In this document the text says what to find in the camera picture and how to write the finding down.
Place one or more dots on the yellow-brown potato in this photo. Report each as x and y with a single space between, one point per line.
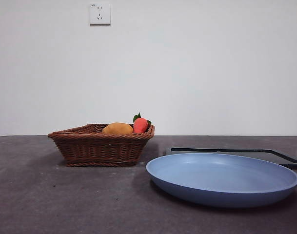
117 128

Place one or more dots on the brown wicker basket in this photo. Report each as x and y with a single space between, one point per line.
97 148

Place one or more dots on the black flat tray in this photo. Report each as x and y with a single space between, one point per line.
272 156

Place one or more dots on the blue round plate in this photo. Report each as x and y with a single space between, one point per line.
221 180

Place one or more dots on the white wall socket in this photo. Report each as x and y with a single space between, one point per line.
100 14

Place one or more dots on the orange-red carrot with leaves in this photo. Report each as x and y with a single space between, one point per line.
140 125

